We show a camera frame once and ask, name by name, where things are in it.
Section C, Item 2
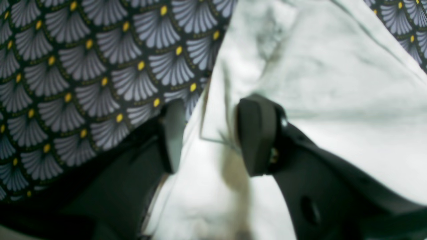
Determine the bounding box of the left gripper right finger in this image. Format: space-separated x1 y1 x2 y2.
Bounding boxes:
237 94 427 240

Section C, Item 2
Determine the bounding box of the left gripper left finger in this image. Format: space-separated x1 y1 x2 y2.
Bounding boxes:
1 100 186 240

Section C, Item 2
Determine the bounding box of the white T-shirt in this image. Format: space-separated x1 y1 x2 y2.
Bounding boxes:
144 0 427 240

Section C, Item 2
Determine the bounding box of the fan-patterned table cloth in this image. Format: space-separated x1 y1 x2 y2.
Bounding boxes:
0 0 427 204

